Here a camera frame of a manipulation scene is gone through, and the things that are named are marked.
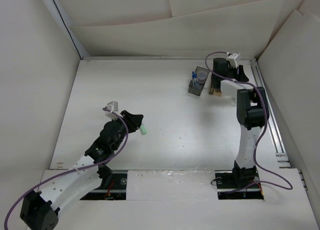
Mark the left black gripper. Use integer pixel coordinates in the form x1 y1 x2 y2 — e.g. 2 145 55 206
111 110 143 151

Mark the green pastel highlighter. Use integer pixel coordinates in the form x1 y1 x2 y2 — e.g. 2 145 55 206
140 123 147 135

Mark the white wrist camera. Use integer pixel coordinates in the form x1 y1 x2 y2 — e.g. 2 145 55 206
102 101 119 120
226 53 241 67

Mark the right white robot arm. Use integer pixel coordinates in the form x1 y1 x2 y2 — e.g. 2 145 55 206
211 55 270 191

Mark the clear tape dispenser roll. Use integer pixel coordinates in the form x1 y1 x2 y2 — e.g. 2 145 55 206
196 70 208 84

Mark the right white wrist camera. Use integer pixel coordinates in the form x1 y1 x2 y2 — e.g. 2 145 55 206
226 53 241 67

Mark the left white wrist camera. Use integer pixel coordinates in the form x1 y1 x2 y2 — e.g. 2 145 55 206
102 101 119 120

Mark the blue cap glue bottle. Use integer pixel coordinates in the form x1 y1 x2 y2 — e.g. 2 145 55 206
192 71 201 89

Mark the purple cable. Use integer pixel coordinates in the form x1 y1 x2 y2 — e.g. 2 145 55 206
4 108 130 229
204 50 294 193

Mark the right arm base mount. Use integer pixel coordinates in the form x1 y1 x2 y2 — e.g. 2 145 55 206
211 171 264 200

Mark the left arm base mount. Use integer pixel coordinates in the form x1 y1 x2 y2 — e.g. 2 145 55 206
81 170 128 200

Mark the aluminium rail right side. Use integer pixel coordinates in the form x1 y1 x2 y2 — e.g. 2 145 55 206
249 57 294 190

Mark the dark grey transparent container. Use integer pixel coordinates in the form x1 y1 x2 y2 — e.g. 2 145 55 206
188 66 210 96

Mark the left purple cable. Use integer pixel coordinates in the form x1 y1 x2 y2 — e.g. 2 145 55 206
4 108 130 229

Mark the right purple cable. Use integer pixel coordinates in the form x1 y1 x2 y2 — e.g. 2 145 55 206
204 50 294 193

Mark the orange transparent container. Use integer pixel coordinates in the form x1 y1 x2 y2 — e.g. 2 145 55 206
208 87 222 97

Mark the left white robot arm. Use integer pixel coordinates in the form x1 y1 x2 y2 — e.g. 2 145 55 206
20 110 144 229

